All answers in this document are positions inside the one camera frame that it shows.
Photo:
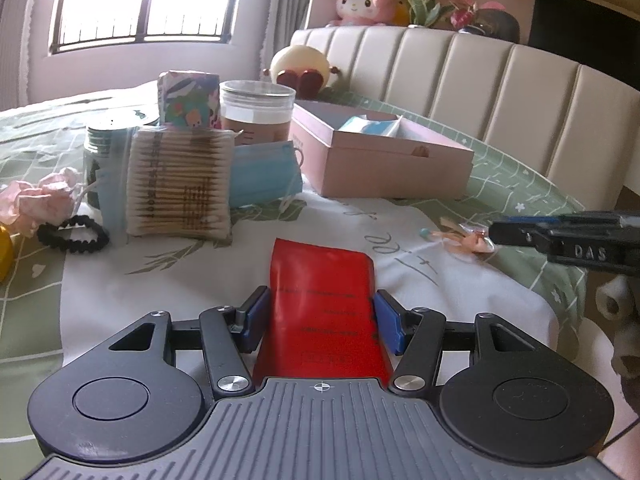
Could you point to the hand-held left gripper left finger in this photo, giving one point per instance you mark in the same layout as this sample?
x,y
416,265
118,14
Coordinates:
x,y
256,311

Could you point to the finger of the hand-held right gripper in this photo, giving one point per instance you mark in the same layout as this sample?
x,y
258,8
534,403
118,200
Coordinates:
x,y
520,235
545,219

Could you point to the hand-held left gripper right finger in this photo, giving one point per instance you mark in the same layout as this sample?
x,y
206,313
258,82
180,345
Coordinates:
x,y
386,319

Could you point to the red foil packet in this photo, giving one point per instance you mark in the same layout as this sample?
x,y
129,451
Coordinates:
x,y
320,290

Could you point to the pink cardboard box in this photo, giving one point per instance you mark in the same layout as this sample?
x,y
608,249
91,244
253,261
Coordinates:
x,y
380,165

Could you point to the green lid jar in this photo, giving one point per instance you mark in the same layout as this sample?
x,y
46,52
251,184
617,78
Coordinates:
x,y
102,145

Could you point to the green printed bed sheet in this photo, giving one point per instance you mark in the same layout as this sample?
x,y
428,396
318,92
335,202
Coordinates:
x,y
510,180

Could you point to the blue face mask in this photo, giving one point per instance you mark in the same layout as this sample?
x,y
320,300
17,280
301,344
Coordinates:
x,y
262,175

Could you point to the cream padded headboard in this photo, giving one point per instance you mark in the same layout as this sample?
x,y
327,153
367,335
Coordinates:
x,y
500,80

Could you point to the cotton swab pack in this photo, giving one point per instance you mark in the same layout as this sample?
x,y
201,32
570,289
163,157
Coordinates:
x,y
175,180

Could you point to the blue and white packet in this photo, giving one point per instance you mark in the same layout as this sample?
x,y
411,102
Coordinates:
x,y
370,125

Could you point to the black panel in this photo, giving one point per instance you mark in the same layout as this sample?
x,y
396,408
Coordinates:
x,y
585,25

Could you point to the dark round object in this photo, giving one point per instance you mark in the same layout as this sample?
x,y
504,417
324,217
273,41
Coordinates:
x,y
502,25

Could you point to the red leafy plant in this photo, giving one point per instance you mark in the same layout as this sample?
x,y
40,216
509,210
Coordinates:
x,y
467,12

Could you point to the colourful printed packet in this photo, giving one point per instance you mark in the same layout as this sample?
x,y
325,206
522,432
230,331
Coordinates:
x,y
187,100

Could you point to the pink scrunchie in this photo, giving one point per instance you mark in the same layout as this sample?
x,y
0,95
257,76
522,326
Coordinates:
x,y
37,197

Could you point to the cream round plush toy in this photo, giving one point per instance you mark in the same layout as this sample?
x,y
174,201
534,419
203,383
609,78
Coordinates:
x,y
300,62

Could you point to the yellow object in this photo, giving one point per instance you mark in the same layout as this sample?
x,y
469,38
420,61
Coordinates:
x,y
4,255

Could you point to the pink plush toy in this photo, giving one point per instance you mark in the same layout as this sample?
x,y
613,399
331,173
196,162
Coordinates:
x,y
362,5

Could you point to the beige curtain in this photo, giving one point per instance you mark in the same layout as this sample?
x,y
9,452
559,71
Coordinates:
x,y
285,5
20,35

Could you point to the barred window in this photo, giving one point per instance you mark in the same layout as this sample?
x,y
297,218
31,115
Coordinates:
x,y
145,5

